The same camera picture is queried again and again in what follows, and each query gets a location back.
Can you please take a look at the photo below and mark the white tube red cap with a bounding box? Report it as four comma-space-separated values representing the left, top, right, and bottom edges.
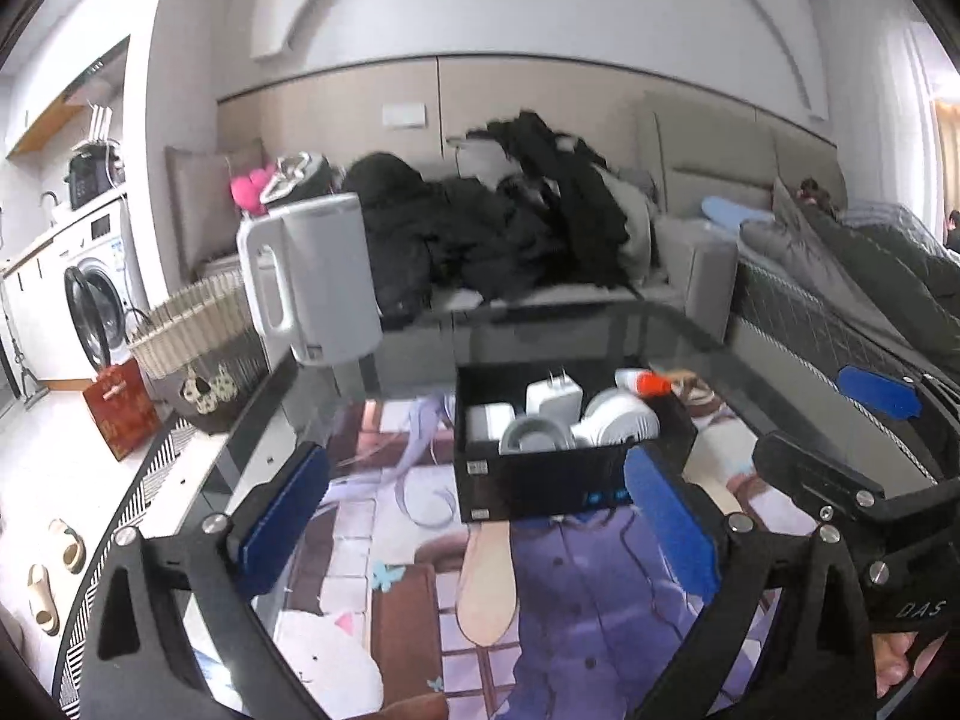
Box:
615, 369, 672, 398

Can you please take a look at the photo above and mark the white round speaker device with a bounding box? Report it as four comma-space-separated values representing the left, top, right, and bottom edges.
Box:
571, 388, 661, 447

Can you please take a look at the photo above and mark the white wall charger plug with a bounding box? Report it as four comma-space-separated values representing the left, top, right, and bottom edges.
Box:
526, 372, 583, 426

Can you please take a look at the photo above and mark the white round usb dock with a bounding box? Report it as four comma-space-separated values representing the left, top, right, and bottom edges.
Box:
498, 413, 578, 455

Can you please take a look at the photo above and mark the white labelled box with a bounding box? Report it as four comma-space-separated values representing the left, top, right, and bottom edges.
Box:
466, 403, 516, 444

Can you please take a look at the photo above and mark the person's hand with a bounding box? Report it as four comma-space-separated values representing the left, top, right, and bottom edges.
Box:
872, 632, 946, 699

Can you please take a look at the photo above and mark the beige slipper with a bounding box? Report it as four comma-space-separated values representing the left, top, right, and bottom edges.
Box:
49, 518, 86, 574
28, 564, 60, 637

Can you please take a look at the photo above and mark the grey bed with quilt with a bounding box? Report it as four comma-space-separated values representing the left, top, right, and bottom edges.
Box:
636, 91, 958, 479

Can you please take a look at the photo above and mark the red gift bag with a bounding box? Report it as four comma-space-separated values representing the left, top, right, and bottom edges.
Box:
83, 358, 161, 461

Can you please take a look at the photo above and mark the black storage box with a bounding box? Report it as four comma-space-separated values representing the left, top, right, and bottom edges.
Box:
454, 356, 697, 523

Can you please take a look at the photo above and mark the wicker basket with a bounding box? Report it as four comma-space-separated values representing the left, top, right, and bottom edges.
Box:
128, 270, 254, 380

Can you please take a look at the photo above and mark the white washing machine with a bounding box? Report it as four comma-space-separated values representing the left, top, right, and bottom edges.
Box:
60, 195, 148, 371

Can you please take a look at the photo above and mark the black jacket pile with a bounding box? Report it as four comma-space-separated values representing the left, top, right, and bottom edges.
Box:
342, 110, 630, 322

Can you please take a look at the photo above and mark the white electric kettle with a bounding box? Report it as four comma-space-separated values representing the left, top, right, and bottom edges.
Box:
238, 193, 382, 367

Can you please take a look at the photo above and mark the pink plush toy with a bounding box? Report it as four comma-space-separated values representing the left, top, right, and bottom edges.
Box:
229, 164, 275, 216

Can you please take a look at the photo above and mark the black kitchen appliance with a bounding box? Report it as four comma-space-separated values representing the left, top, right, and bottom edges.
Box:
65, 142, 124, 210

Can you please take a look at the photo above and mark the helmet on sofa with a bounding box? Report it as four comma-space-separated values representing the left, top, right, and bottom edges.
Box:
260, 151, 337, 208

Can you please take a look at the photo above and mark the white wall socket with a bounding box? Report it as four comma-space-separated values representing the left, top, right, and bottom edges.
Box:
381, 103, 428, 130

